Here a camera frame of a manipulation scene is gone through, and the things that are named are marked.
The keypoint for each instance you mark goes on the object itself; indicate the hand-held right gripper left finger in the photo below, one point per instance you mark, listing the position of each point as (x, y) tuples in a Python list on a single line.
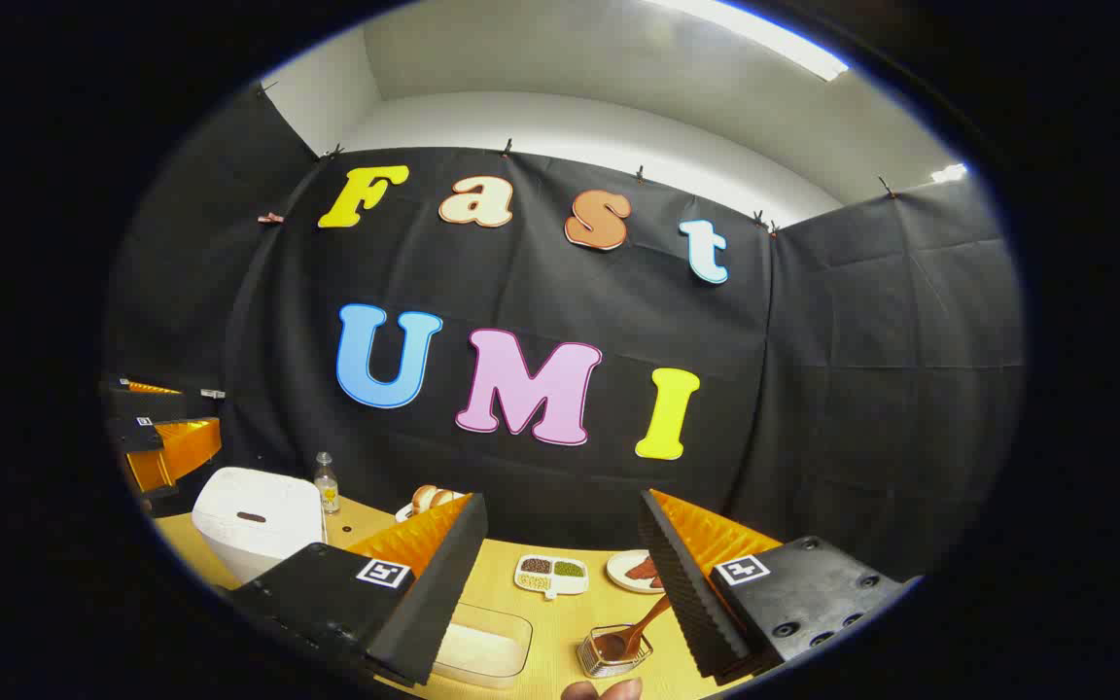
[(434, 603)]

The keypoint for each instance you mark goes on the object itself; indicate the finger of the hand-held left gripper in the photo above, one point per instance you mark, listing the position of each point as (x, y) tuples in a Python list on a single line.
[(181, 449), (147, 391)]

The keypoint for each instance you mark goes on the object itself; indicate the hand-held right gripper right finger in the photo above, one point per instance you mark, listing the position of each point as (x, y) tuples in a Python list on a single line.
[(686, 603)]

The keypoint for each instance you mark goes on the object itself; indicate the brown wooden spoon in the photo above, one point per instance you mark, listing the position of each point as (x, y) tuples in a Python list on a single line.
[(640, 625)]

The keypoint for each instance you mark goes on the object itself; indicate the clear container of rice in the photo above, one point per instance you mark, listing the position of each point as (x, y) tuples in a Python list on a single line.
[(482, 647)]

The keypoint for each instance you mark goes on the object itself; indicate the white rice cooker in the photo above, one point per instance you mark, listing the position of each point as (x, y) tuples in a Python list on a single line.
[(259, 525)]

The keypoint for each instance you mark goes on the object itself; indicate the red meat slice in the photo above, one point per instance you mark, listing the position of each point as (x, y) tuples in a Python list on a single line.
[(647, 572)]

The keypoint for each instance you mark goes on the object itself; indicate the white round plate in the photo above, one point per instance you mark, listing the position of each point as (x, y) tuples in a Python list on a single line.
[(621, 569)]

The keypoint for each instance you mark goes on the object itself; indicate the bread slice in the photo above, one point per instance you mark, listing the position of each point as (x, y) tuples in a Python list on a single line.
[(443, 498), (422, 498)]

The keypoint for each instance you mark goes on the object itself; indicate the white divided dish of beans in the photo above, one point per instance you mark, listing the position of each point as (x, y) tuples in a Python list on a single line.
[(550, 574)]

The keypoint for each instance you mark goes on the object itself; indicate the small clear glass bottle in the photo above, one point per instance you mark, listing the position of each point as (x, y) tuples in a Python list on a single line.
[(327, 491)]

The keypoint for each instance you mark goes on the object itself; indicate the black backdrop cloth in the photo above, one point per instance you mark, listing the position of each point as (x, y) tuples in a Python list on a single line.
[(813, 389)]

